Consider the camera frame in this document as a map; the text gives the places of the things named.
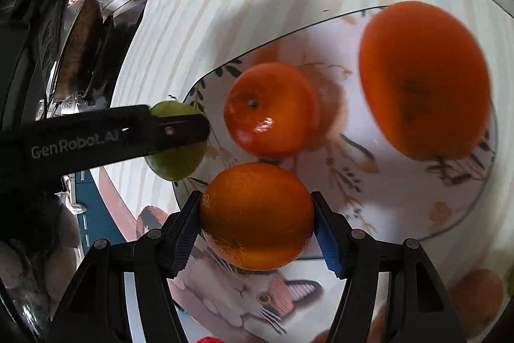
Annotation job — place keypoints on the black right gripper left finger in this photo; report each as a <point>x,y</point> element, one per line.
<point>93,308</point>

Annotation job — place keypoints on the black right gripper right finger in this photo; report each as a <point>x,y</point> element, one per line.
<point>418,307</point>

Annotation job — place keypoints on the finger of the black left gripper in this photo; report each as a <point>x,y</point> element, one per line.
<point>173,132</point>

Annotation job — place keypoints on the small green apple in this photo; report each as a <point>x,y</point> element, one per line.
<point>176,163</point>

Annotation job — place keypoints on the light red apple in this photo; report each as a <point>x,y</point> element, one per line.
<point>477,298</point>

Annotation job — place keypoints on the small mandarin orange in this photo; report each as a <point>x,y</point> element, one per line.
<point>272,111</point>

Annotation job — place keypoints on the large orange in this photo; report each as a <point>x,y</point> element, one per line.
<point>426,81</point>

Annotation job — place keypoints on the blue kitchen cabinet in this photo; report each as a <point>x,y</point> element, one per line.
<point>95,222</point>

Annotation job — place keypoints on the steel pan on stove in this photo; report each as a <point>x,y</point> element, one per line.
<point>78,57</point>

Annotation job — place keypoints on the striped cat table mat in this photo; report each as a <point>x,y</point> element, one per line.
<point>195,49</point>

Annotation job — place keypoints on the floral ceramic plate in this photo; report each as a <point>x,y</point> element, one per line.
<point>359,173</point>

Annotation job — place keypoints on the black stove top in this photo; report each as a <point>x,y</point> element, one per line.
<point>112,48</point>

